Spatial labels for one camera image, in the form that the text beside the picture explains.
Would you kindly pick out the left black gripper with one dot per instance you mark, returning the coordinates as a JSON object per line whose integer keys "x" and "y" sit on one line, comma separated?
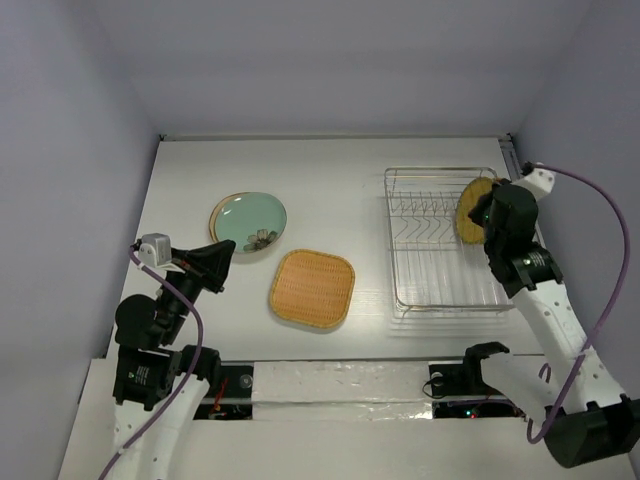
{"x": 209, "y": 263}

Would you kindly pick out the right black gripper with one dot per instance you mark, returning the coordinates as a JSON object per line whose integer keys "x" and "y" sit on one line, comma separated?
{"x": 486, "y": 210}

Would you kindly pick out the yellow plate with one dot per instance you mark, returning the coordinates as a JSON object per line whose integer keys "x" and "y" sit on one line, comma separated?
{"x": 312, "y": 289}
{"x": 467, "y": 231}

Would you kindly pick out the beige bird pattern plate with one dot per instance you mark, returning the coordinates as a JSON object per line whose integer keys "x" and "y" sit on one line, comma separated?
{"x": 212, "y": 222}

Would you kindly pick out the green flower plate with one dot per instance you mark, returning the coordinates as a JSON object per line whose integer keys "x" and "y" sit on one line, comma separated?
{"x": 248, "y": 222}

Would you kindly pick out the wire dish rack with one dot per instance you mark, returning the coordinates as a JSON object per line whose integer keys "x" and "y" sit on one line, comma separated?
{"x": 434, "y": 271}

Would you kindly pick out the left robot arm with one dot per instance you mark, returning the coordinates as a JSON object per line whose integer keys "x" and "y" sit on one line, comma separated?
{"x": 163, "y": 368}

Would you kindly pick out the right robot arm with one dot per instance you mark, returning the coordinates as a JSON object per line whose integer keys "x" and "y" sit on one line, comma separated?
{"x": 573, "y": 406}

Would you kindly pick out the white foam block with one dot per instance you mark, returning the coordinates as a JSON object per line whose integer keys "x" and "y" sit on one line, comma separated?
{"x": 340, "y": 391}

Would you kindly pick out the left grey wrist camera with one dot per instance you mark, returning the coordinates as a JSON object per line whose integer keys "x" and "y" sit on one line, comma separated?
{"x": 153, "y": 251}

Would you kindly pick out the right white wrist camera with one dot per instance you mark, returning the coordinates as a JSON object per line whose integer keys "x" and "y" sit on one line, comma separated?
{"x": 538, "y": 181}

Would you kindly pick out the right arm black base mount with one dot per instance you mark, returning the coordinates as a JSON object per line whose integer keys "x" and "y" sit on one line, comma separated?
{"x": 462, "y": 377}

